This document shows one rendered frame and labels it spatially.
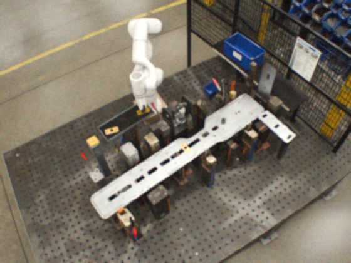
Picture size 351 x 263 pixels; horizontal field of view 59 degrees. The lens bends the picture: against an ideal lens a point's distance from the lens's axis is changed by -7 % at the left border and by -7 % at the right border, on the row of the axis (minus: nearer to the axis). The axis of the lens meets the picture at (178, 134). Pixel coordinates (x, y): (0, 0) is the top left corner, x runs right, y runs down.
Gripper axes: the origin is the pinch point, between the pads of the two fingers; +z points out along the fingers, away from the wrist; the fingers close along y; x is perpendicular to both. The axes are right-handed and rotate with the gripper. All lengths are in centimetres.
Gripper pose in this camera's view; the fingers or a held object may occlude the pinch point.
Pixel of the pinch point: (142, 108)
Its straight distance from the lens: 220.3
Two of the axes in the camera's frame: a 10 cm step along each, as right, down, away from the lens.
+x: 9.2, -3.3, 1.9
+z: 0.3, 5.6, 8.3
